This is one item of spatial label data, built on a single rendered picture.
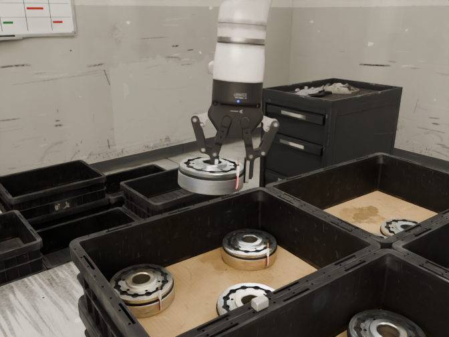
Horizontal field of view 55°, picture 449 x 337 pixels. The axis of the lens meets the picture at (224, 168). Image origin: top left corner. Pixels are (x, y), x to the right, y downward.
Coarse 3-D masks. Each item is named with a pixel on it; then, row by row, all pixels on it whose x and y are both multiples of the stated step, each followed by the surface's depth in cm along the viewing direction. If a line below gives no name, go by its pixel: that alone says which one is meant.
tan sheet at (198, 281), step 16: (208, 256) 82; (288, 256) 82; (176, 272) 77; (192, 272) 77; (208, 272) 77; (224, 272) 77; (240, 272) 77; (256, 272) 77; (272, 272) 77; (288, 272) 77; (304, 272) 77; (176, 288) 72; (192, 288) 72; (208, 288) 72; (224, 288) 72; (272, 288) 72; (176, 304) 68; (192, 304) 68; (208, 304) 68; (144, 320) 65; (160, 320) 65; (176, 320) 65; (192, 320) 65; (208, 320) 65; (160, 336) 61
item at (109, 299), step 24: (240, 192) 86; (264, 192) 86; (168, 216) 76; (312, 216) 76; (360, 240) 68; (336, 264) 61; (96, 288) 57; (288, 288) 56; (120, 312) 51; (240, 312) 51; (144, 336) 47; (192, 336) 47
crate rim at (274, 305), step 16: (368, 256) 63; (384, 256) 64; (400, 256) 63; (336, 272) 59; (352, 272) 60; (432, 272) 59; (304, 288) 56; (320, 288) 56; (272, 304) 53; (288, 304) 53; (240, 320) 50; (256, 320) 50; (208, 336) 47; (224, 336) 48
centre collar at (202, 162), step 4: (196, 160) 67; (200, 160) 67; (204, 160) 68; (208, 160) 68; (220, 160) 68; (224, 160) 68; (196, 164) 66; (200, 164) 65; (204, 164) 65; (208, 164) 65; (212, 164) 65; (216, 164) 65; (220, 164) 66; (224, 164) 66; (212, 168) 65; (216, 168) 65
